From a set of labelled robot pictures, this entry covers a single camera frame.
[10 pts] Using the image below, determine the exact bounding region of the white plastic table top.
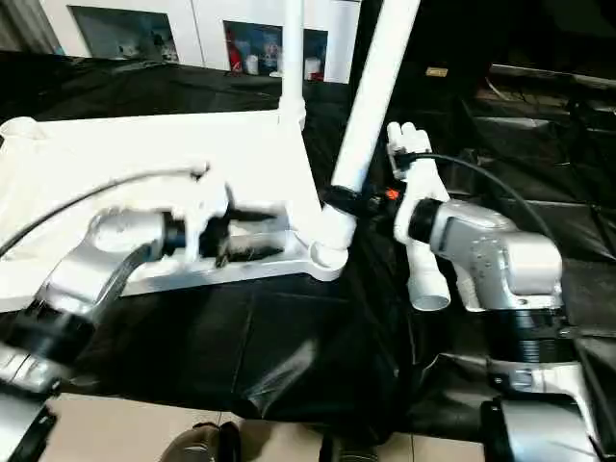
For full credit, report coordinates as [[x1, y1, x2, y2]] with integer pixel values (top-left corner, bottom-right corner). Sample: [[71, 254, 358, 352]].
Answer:
[[0, 107, 351, 315]]

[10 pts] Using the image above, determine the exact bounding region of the black work mat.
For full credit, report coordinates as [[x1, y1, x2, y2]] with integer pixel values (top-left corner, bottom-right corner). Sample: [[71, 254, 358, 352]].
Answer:
[[0, 47, 616, 447]]

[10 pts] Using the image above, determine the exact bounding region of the red bottle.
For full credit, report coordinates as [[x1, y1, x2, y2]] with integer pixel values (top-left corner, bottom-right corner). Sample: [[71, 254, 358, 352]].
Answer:
[[227, 31, 243, 73]]

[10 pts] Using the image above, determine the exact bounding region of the white blue patterned jar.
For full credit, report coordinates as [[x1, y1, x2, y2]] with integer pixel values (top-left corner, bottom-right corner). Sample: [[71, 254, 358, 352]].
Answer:
[[262, 40, 285, 77]]

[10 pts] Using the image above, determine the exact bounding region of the black cabinet with gold label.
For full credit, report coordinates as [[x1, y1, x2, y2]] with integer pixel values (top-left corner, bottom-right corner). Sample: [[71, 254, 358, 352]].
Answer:
[[358, 0, 616, 97]]

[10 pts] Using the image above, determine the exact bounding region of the dark robot left foot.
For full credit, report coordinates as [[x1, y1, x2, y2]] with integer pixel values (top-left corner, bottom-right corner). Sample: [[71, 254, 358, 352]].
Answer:
[[160, 421, 243, 462]]

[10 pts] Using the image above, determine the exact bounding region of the dark robot foot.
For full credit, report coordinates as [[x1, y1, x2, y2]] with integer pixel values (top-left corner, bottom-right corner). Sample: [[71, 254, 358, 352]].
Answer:
[[160, 421, 243, 462], [319, 432, 381, 462]]

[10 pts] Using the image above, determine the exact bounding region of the white display cabinet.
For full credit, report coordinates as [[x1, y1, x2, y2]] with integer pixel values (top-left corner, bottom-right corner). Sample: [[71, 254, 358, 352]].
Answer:
[[36, 0, 363, 84]]

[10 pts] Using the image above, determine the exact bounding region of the dark robot right foot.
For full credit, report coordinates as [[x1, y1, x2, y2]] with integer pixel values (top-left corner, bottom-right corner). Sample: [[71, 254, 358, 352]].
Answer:
[[319, 432, 381, 462]]

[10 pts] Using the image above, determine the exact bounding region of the grey window curtain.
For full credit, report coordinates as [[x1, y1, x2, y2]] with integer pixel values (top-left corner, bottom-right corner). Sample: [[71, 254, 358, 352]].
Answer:
[[0, 0, 54, 54]]

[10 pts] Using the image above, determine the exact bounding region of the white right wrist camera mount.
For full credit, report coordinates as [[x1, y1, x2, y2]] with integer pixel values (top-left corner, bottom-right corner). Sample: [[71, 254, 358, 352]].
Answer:
[[386, 133, 452, 245]]

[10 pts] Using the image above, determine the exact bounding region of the black left wrist camera cable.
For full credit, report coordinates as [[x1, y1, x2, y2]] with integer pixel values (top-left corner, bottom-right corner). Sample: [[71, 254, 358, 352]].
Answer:
[[0, 162, 212, 257]]

